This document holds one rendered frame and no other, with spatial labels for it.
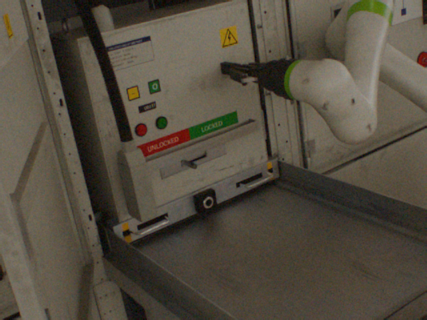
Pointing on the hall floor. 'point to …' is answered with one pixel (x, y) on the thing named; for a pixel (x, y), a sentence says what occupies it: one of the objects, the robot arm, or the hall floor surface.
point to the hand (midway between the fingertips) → (231, 69)
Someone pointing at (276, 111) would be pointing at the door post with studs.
